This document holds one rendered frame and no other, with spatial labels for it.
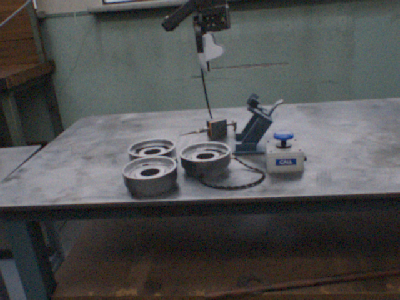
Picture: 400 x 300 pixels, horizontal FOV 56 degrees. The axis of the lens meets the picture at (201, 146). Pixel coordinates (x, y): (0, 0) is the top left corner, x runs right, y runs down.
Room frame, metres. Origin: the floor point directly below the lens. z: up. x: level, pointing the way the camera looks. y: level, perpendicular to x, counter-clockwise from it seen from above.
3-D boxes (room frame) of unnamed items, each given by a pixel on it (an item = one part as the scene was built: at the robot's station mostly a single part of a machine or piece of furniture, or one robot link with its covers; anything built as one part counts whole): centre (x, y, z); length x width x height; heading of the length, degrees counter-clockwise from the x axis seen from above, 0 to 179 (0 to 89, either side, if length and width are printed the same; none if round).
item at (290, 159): (0.71, -0.17, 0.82); 0.08 x 0.07 x 0.05; 84
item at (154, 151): (0.78, 0.11, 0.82); 0.10 x 0.10 x 0.04
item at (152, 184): (0.67, 0.10, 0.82); 0.10 x 0.10 x 0.04
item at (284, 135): (0.71, -0.17, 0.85); 0.04 x 0.04 x 0.05
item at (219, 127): (0.94, -0.05, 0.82); 0.05 x 0.02 x 0.04; 114
